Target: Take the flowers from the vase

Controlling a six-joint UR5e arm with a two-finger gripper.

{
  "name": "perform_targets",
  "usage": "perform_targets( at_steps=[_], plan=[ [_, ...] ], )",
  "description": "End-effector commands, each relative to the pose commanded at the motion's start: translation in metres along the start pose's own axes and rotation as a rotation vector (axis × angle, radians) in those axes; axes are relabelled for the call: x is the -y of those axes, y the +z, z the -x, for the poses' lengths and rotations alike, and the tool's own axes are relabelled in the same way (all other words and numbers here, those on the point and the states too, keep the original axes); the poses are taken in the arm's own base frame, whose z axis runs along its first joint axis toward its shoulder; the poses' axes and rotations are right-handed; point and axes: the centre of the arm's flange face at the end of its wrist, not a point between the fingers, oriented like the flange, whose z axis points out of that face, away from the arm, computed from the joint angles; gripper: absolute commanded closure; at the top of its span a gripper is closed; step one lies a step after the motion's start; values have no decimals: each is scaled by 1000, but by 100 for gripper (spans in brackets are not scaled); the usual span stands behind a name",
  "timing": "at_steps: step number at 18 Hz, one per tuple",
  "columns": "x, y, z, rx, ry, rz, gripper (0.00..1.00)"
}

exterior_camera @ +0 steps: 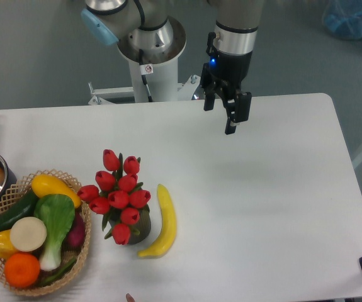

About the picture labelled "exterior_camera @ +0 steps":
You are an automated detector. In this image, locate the yellow banana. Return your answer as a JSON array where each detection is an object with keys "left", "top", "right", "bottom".
[{"left": 137, "top": 184, "right": 178, "bottom": 258}]

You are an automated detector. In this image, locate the orange fruit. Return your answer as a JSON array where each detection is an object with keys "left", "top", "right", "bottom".
[{"left": 4, "top": 253, "right": 40, "bottom": 288}]

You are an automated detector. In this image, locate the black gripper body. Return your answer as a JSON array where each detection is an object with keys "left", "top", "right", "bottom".
[{"left": 200, "top": 51, "right": 252, "bottom": 100}]

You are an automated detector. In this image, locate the blue plastic bag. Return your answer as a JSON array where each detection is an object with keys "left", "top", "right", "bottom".
[{"left": 322, "top": 1, "right": 362, "bottom": 40}]

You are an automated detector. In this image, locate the dark grey ribbed vase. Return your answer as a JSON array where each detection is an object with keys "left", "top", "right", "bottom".
[{"left": 105, "top": 205, "right": 151, "bottom": 245}]

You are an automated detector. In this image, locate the white round radish slice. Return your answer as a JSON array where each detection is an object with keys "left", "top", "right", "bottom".
[{"left": 9, "top": 216, "right": 47, "bottom": 252}]

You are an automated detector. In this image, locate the woven wicker basket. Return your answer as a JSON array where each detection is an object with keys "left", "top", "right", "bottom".
[{"left": 0, "top": 169, "right": 91, "bottom": 297}]

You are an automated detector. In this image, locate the yellow squash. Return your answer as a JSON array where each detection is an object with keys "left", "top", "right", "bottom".
[{"left": 31, "top": 174, "right": 82, "bottom": 208}]

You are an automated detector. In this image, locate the red tulip bouquet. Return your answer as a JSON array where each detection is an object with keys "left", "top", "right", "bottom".
[{"left": 77, "top": 149, "right": 151, "bottom": 230}]

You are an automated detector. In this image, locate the dark green cucumber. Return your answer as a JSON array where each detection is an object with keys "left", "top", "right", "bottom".
[{"left": 0, "top": 189, "right": 39, "bottom": 232}]

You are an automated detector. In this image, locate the green bok choy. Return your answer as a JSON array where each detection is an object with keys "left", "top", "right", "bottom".
[{"left": 34, "top": 194, "right": 75, "bottom": 271}]

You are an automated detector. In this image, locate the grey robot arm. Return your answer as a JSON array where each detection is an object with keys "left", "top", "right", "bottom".
[{"left": 81, "top": 1, "right": 264, "bottom": 134}]

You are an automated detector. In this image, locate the yellow bell pepper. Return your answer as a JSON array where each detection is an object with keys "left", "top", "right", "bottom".
[{"left": 0, "top": 230, "right": 18, "bottom": 260}]

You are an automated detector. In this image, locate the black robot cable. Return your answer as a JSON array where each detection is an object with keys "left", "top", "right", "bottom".
[{"left": 138, "top": 48, "right": 154, "bottom": 103}]

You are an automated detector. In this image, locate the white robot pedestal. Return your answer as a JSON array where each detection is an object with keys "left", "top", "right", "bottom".
[{"left": 89, "top": 16, "right": 200, "bottom": 105}]

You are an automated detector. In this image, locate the purple sweet potato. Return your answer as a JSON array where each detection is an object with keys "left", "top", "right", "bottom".
[{"left": 65, "top": 212, "right": 86, "bottom": 249}]

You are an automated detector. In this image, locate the person fingertip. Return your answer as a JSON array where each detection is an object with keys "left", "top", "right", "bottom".
[{"left": 125, "top": 293, "right": 135, "bottom": 302}]

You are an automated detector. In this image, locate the green bean pod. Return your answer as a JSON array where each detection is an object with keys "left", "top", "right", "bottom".
[{"left": 38, "top": 258, "right": 77, "bottom": 287}]

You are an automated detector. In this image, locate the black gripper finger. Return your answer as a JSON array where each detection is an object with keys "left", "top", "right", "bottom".
[
  {"left": 203, "top": 82, "right": 223, "bottom": 111},
  {"left": 221, "top": 90, "right": 252, "bottom": 135}
]

